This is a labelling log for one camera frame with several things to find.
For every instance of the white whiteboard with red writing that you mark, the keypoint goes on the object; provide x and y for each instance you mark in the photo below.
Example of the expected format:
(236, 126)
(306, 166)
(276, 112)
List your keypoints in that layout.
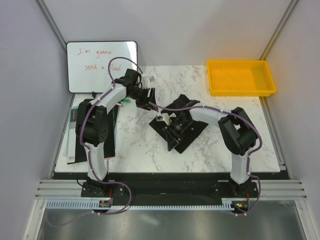
(91, 65)

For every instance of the green cap marker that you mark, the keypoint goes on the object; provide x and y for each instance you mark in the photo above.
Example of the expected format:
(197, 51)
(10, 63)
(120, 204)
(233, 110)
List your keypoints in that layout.
(126, 100)

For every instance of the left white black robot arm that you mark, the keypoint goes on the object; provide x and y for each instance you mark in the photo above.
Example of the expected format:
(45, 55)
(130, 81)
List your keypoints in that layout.
(92, 117)

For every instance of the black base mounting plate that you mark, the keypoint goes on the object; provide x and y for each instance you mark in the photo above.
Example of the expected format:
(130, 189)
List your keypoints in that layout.
(169, 188)

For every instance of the white slotted cable duct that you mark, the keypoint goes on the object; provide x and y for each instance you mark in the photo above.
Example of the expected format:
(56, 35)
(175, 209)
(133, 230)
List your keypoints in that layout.
(95, 204)

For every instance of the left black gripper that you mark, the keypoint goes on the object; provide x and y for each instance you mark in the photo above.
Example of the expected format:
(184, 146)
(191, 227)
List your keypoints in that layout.
(144, 104)

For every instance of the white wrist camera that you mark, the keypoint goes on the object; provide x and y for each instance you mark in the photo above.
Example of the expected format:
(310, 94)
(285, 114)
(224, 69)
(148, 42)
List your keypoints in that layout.
(147, 80)
(163, 117)

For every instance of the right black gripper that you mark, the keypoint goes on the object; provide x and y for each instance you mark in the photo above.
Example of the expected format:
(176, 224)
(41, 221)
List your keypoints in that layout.
(172, 142)

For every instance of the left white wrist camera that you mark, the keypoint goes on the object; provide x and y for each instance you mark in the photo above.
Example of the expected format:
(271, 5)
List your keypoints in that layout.
(147, 80)

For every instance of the teal and white packaging board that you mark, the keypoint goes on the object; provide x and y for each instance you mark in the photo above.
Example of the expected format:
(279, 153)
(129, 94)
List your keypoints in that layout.
(72, 135)

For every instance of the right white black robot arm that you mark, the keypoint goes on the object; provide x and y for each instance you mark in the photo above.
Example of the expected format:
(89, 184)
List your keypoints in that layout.
(239, 135)

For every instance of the black long sleeve shirt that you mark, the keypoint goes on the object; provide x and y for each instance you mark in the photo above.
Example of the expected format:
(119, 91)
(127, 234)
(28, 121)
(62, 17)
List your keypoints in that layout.
(192, 132)

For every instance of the aluminium frame rail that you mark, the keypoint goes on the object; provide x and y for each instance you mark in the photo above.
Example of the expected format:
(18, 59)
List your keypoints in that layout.
(270, 190)

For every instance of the yellow plastic bin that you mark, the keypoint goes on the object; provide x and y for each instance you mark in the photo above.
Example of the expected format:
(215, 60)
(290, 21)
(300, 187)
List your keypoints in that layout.
(240, 78)

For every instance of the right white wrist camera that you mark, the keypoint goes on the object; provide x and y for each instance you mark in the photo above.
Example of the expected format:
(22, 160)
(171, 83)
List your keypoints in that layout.
(163, 117)

